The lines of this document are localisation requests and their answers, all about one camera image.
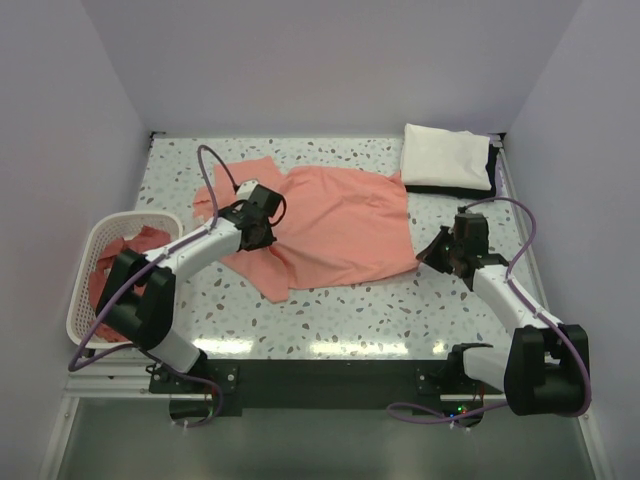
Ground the white plastic laundry basket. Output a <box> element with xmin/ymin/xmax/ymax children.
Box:
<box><xmin>66</xmin><ymin>211</ymin><xmax>183</xmax><ymax>344</ymax></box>

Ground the folded white t-shirt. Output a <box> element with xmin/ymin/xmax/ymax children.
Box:
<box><xmin>400</xmin><ymin>123</ymin><xmax>491</xmax><ymax>191</ymax></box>

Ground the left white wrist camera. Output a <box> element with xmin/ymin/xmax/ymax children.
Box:
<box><xmin>235</xmin><ymin>179</ymin><xmax>259</xmax><ymax>200</ymax></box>

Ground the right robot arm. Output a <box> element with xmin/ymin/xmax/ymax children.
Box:
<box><xmin>417</xmin><ymin>208</ymin><xmax>592</xmax><ymax>416</ymax></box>

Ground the salmon pink t-shirt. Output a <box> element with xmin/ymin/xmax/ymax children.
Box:
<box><xmin>193</xmin><ymin>157</ymin><xmax>418</xmax><ymax>303</ymax></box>

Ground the folded black t-shirt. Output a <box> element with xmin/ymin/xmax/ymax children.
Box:
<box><xmin>405</xmin><ymin>144</ymin><xmax>499</xmax><ymax>200</ymax></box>

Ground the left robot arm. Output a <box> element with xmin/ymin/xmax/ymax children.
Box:
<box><xmin>96</xmin><ymin>182</ymin><xmax>287</xmax><ymax>392</ymax></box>

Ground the dark pink crumpled t-shirt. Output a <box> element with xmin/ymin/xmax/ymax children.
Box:
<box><xmin>88</xmin><ymin>224</ymin><xmax>174</xmax><ymax>344</ymax></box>

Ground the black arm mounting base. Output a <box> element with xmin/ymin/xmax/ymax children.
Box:
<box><xmin>146</xmin><ymin>359</ymin><xmax>502</xmax><ymax>419</ymax></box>

